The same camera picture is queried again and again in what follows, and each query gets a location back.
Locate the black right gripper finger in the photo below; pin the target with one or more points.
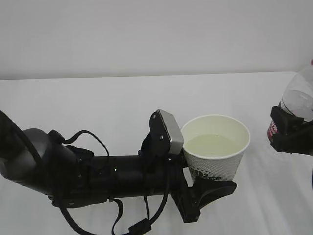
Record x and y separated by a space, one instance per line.
289 133

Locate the clear water bottle red label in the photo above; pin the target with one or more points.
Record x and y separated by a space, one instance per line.
297 98

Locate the white paper cup green logo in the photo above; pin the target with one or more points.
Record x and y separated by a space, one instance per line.
214 146

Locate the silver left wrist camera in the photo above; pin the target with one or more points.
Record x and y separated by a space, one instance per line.
164 137

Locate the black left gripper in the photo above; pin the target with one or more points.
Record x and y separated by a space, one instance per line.
134 175

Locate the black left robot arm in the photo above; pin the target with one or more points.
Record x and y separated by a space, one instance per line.
75 177

